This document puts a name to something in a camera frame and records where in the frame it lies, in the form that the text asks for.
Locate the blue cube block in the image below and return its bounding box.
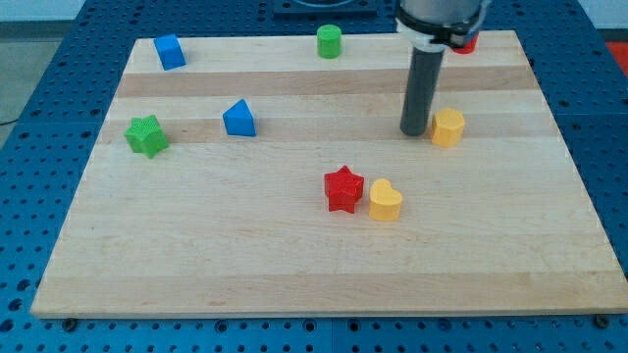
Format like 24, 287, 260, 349
153, 34, 186, 71

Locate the yellow hexagon block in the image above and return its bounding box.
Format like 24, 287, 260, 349
431, 108, 465, 147

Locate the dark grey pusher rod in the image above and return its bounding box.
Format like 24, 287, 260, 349
399, 48, 444, 136

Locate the green cylinder block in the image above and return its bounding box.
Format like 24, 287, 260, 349
316, 25, 342, 59

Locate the wooden board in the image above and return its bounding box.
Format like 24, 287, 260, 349
31, 30, 627, 319

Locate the red star block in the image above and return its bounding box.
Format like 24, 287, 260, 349
324, 166, 364, 214

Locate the green star block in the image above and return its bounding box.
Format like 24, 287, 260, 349
124, 115, 170, 159

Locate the dark blue base plate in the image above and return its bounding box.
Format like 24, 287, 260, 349
272, 0, 379, 18

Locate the yellow heart block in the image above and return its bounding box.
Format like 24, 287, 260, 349
369, 178, 403, 222

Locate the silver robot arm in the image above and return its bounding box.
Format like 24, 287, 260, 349
395, 0, 490, 136

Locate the red cylinder block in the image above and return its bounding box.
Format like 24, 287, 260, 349
451, 33, 479, 55

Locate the blue triangle block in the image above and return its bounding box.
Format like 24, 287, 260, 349
223, 99, 256, 137

